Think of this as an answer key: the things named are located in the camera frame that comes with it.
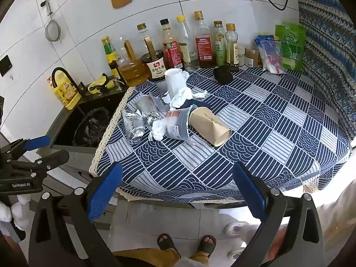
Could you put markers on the yellow cleaning cloth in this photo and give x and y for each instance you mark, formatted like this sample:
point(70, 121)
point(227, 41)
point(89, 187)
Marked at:
point(98, 84)

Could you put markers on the metal mesh strainer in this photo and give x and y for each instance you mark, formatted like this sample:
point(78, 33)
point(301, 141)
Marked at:
point(52, 32)

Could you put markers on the small tan jar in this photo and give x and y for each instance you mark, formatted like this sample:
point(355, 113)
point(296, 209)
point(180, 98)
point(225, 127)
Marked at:
point(251, 58)

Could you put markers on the black wall switch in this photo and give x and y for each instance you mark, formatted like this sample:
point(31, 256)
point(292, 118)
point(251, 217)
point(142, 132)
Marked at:
point(5, 66)

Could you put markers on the slim clear gold cap bottle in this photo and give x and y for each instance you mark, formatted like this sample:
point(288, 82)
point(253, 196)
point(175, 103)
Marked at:
point(141, 32)

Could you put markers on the yellow cap clear bottle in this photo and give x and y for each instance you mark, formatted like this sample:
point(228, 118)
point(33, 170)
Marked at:
point(185, 33)

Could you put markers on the clear plastic packet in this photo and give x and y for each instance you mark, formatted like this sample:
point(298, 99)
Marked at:
point(271, 55)

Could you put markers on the green plastic bag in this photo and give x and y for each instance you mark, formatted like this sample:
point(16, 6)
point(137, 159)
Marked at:
point(292, 47)

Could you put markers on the black faucet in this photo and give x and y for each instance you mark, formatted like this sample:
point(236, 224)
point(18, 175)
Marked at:
point(69, 79)

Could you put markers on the green cap yellow label bottle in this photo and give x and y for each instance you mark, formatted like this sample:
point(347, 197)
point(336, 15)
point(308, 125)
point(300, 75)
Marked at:
point(110, 58)

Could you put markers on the large white tissue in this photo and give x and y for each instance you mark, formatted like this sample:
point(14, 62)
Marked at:
point(183, 94)

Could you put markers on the brown paper cup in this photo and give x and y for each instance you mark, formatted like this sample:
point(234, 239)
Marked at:
point(210, 126)

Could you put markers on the person's left hand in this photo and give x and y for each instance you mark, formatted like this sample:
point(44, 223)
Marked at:
point(11, 211)

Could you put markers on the person's right foot in slipper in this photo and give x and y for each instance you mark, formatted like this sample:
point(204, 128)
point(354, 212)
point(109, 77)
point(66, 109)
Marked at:
point(207, 244)

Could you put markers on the small white tissue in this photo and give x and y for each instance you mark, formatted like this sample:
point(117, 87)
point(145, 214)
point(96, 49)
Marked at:
point(158, 130)

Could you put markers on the yellow oil jug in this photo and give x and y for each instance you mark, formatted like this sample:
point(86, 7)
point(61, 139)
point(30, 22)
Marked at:
point(65, 90)

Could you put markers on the person's foot in slipper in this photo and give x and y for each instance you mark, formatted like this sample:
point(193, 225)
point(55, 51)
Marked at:
point(207, 244)
point(167, 242)

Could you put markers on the white shoe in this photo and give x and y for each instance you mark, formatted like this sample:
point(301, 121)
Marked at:
point(236, 228)
point(236, 253)

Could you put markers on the gold cap red label bottle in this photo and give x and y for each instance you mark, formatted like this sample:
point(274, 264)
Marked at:
point(204, 50)

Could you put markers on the plain clear plastic cup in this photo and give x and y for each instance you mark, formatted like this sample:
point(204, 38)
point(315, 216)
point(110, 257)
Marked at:
point(145, 103)

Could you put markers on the yellow trousers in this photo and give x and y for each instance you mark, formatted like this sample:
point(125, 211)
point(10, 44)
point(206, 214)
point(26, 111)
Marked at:
point(150, 258)

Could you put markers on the blue patterned curtain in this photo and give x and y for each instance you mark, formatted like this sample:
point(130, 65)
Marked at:
point(325, 39)

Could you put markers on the black kitchen sink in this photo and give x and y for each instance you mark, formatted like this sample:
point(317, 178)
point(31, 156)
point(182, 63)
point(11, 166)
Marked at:
point(64, 122)

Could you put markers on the gold cap pale label bottle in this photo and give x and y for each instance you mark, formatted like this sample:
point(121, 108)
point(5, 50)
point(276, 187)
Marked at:
point(231, 50)

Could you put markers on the blue patterned tablecloth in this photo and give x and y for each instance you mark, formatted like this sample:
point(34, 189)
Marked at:
point(264, 122)

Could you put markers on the labelled clear plastic cup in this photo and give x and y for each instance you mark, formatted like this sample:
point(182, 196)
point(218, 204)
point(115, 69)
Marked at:
point(178, 125)

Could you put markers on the long crumpled foil wrap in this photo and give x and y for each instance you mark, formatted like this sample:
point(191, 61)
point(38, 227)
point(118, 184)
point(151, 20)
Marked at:
point(133, 128)

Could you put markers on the white paper cup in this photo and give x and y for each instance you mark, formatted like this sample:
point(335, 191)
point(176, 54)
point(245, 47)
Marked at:
point(173, 82)

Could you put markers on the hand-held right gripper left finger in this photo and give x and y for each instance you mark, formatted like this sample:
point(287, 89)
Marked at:
point(105, 192)

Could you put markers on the small white lid jar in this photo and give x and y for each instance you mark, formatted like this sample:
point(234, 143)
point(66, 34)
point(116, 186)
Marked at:
point(241, 57)

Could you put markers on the foil ball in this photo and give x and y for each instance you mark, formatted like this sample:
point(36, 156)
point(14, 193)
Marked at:
point(151, 116)

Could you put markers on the green tea bottle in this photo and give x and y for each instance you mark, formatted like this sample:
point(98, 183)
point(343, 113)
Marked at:
point(219, 50)

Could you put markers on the clear jug of amber oil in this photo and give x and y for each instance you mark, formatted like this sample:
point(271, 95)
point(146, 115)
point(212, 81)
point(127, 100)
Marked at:
point(132, 72)

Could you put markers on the black crumpled cloth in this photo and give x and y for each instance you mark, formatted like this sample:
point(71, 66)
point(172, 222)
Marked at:
point(222, 74)

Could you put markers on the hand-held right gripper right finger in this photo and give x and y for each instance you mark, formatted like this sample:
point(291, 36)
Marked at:
point(250, 192)

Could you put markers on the metal soap pump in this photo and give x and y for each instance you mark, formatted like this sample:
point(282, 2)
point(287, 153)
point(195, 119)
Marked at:
point(119, 84)

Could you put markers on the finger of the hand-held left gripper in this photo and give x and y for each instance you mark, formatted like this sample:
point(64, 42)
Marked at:
point(37, 142)
point(52, 158)

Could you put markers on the black cap red label bottle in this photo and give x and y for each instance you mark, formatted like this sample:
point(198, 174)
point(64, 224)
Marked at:
point(171, 52)

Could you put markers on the person's left foot in slipper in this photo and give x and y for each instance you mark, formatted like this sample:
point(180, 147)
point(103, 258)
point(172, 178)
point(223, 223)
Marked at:
point(167, 242)

